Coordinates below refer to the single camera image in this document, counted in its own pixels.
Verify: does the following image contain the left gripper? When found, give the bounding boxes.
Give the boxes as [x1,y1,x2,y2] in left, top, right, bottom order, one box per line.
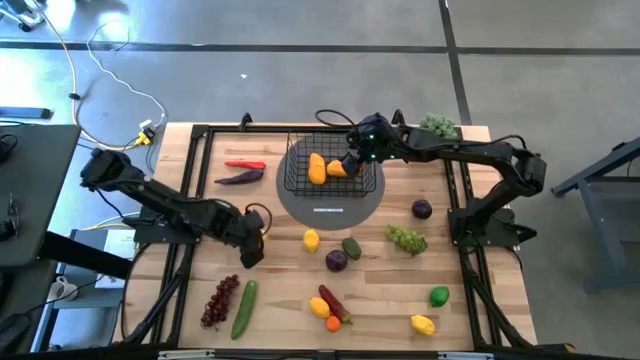
[227,208,266,270]

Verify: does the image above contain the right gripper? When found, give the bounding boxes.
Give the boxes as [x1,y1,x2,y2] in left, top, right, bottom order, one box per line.
[342,124,389,179]

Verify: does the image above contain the green cucumber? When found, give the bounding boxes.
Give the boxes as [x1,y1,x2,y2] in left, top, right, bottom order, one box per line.
[230,279,259,342]

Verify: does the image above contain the red grape bunch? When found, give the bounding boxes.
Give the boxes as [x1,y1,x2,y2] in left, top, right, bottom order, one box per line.
[199,273,241,331]

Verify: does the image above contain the yellow lemon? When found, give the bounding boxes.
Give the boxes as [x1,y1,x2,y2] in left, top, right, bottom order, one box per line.
[308,296,332,320]
[410,314,437,338]
[302,228,321,254]

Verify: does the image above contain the round purple onion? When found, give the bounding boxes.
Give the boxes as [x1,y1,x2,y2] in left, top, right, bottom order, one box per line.
[411,198,434,221]
[325,249,349,274]

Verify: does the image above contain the green pepper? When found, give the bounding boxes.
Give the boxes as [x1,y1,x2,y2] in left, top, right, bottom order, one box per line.
[341,237,363,262]

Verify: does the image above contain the red chili pepper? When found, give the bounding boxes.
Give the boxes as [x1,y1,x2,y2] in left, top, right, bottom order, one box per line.
[223,160,267,171]

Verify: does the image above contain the green grape bunch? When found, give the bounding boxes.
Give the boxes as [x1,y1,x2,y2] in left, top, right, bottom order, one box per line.
[384,224,430,258]

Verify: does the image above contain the green lime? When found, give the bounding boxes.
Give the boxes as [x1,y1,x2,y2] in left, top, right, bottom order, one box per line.
[428,285,451,309]

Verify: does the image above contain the round grey woven placemat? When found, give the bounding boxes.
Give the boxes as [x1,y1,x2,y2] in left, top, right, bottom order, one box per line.
[275,134,386,232]

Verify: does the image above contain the silver aluminium extrusion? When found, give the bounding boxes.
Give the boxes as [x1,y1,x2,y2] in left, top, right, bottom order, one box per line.
[437,351,495,360]
[157,349,216,360]

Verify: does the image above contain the white paper sheet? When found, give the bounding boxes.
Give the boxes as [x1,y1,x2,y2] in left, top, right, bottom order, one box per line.
[102,227,139,291]

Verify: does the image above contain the white and yellow plug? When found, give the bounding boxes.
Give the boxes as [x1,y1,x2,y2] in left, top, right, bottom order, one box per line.
[137,118,155,147]

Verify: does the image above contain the white mug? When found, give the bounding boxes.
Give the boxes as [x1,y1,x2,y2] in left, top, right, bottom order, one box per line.
[47,275,80,303]

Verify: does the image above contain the black desk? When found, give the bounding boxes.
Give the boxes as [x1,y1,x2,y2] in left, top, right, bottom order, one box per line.
[0,123,134,281]

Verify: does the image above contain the blue-grey side table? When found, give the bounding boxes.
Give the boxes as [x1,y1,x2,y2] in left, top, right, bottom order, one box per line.
[551,135,640,294]

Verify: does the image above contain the small black device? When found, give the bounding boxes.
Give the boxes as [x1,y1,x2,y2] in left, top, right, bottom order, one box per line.
[0,192,22,241]

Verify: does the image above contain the black flat bar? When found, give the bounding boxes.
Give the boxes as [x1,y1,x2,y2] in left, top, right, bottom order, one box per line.
[0,106,53,121]

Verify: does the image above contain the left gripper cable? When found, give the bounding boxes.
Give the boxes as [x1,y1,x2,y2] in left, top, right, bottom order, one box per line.
[243,202,274,236]

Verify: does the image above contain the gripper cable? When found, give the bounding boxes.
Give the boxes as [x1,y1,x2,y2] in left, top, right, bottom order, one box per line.
[314,108,359,129]
[243,202,274,236]

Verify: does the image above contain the black wire basket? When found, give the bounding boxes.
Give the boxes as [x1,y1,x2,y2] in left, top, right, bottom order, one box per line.
[283,130,378,199]

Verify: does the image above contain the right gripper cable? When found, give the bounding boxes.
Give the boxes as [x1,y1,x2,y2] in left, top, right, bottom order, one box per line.
[314,108,359,129]

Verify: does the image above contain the black table frame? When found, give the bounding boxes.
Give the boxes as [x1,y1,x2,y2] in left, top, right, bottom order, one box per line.
[112,112,576,354]

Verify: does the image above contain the white floor cable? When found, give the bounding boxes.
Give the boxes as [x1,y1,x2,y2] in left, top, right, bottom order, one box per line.
[85,19,169,132]

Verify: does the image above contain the yellow floor cable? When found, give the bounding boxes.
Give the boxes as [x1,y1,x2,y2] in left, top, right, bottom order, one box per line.
[29,0,151,152]

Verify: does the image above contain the black coiled cable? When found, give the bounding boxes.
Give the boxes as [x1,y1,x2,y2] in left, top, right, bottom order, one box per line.
[0,132,20,164]

